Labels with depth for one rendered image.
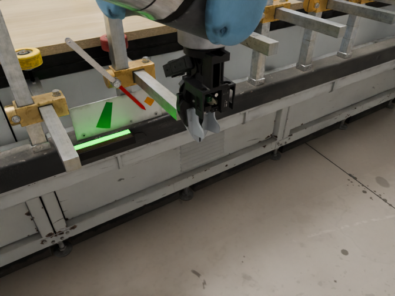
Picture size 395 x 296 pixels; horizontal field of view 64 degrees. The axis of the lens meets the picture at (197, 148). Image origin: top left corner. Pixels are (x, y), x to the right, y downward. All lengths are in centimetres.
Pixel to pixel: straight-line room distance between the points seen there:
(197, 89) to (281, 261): 107
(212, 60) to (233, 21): 21
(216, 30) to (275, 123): 153
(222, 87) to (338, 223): 126
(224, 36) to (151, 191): 124
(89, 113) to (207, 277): 84
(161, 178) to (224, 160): 36
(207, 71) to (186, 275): 102
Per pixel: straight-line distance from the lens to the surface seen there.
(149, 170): 145
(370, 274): 158
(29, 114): 87
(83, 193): 139
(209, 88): 55
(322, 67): 142
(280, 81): 125
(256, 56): 115
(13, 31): 123
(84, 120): 90
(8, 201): 105
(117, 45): 86
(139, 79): 86
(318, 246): 158
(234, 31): 32
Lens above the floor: 121
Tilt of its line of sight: 37 degrees down
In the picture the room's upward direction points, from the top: straight up
